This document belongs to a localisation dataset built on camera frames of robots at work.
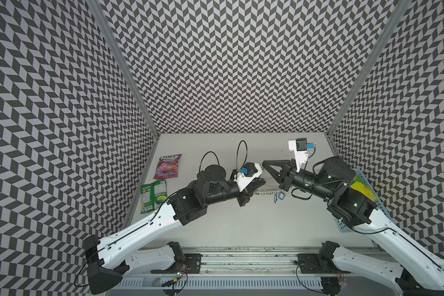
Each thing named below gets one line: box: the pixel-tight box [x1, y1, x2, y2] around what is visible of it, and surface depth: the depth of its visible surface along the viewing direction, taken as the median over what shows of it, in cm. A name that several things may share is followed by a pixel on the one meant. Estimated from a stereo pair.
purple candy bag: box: [153, 154, 182, 180], surface depth 101 cm
